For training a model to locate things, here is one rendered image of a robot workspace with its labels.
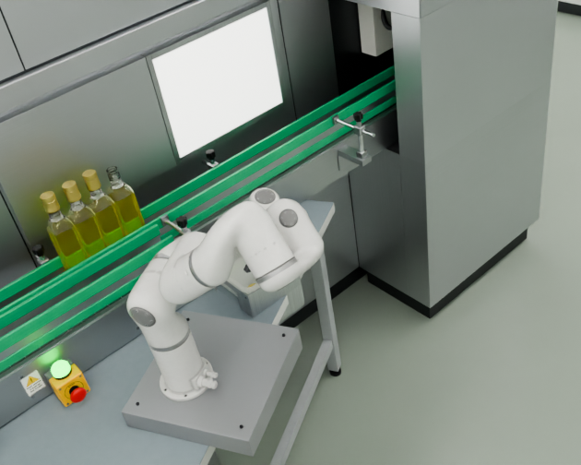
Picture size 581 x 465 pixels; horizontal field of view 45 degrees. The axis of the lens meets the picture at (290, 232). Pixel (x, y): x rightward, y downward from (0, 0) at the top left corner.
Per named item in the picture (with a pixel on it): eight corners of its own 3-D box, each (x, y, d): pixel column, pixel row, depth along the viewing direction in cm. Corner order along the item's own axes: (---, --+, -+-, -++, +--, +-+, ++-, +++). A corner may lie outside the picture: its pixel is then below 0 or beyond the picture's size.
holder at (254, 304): (240, 244, 211) (235, 222, 206) (301, 283, 193) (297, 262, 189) (194, 273, 203) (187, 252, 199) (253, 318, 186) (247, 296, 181)
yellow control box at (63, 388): (78, 376, 178) (68, 357, 174) (92, 392, 173) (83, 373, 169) (53, 393, 175) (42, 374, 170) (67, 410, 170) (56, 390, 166)
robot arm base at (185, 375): (233, 366, 165) (218, 322, 155) (207, 411, 157) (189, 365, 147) (178, 352, 171) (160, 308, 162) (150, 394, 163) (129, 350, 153)
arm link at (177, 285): (179, 266, 131) (213, 210, 142) (114, 306, 146) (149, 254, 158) (217, 298, 134) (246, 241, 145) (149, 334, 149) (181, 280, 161)
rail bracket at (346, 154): (345, 161, 231) (337, 100, 217) (383, 179, 220) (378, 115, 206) (335, 168, 229) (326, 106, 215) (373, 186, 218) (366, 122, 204)
